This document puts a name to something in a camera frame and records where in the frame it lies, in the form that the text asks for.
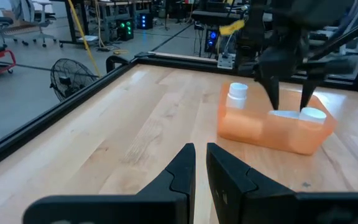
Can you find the yellow hanging cable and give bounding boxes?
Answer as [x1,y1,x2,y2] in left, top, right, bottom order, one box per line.
[66,0,103,78]

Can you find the computer tower green lights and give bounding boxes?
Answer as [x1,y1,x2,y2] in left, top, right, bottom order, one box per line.
[116,17,135,42]

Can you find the black framed workbench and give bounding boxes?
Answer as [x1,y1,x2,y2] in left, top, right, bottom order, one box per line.
[50,0,154,48]

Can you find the yellow tag on arm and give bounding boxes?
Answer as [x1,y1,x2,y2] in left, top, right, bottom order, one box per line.
[218,19,246,36]

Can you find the black table edge rail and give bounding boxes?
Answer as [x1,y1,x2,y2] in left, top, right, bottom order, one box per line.
[0,51,358,175]

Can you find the white pill bottle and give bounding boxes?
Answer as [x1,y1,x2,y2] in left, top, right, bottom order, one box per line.
[268,110,301,121]
[298,107,327,124]
[225,82,249,110]

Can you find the computer tower blue lights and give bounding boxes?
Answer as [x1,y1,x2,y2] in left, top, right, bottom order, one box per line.
[137,12,154,30]

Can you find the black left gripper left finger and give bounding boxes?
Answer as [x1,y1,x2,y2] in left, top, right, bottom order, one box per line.
[22,142,196,224]

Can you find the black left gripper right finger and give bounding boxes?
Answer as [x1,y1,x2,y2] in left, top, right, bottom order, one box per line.
[206,142,358,224]

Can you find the black floor fan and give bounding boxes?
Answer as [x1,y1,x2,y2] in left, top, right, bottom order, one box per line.
[50,58,101,102]

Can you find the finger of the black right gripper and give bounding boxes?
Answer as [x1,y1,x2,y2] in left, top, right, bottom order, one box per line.
[260,73,281,111]
[299,77,319,112]

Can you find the grey metal bracket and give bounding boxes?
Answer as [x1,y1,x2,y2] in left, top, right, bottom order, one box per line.
[216,52,234,70]

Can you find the orange translucent plastic basket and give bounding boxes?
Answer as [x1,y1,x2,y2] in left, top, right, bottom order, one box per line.
[216,81,337,156]

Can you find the computer tower round blue light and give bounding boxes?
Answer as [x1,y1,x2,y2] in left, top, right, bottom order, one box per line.
[204,28,221,54]

